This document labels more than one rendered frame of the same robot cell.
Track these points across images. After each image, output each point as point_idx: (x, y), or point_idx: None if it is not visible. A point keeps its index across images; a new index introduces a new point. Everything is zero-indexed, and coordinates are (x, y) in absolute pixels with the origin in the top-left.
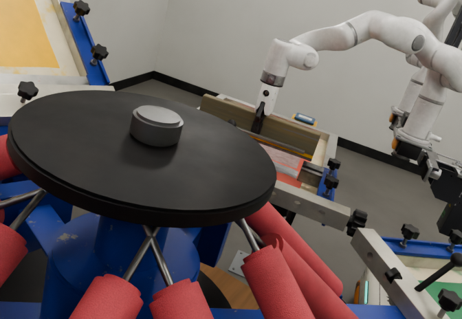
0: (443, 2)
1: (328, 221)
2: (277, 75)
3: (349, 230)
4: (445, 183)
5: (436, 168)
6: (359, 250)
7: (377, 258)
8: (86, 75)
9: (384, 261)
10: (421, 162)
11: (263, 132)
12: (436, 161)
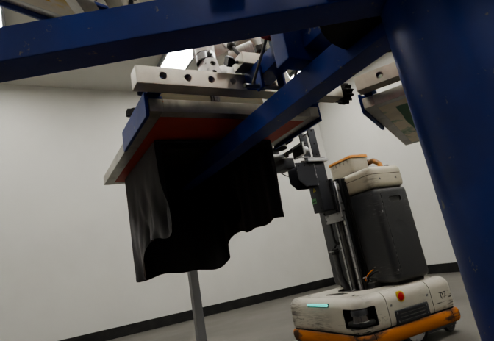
0: (228, 69)
1: (332, 92)
2: (212, 51)
3: (346, 92)
4: (304, 172)
5: (305, 141)
6: (368, 83)
7: (385, 67)
8: (94, 1)
9: (391, 62)
10: (284, 164)
11: (221, 101)
12: (292, 157)
